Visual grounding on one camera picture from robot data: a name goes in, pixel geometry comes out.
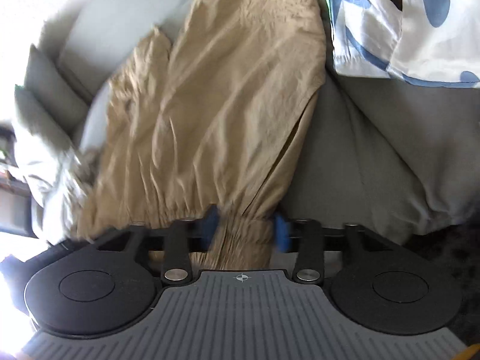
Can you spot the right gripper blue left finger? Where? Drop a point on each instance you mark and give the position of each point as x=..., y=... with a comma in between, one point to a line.
x=181, y=239

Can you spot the grey green sofa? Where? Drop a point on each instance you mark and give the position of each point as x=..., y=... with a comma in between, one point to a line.
x=103, y=34

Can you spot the grey pillow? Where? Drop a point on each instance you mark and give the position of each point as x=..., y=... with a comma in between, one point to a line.
x=36, y=131
x=60, y=101

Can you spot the front grey back pillow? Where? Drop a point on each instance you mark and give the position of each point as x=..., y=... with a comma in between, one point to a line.
x=36, y=131

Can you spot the white grey garment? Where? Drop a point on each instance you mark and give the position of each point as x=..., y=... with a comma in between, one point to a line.
x=60, y=187

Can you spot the rear grey back pillow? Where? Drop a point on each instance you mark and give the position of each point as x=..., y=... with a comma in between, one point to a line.
x=60, y=101

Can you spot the blue green patterned white cloth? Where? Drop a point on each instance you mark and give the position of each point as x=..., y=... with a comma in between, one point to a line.
x=431, y=43

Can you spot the tan khaki trousers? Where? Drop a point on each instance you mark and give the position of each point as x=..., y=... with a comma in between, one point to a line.
x=217, y=118

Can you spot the large grey floor cushion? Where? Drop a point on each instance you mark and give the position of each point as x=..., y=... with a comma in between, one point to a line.
x=397, y=158

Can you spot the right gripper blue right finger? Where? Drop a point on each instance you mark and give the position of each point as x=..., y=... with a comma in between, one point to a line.
x=306, y=238

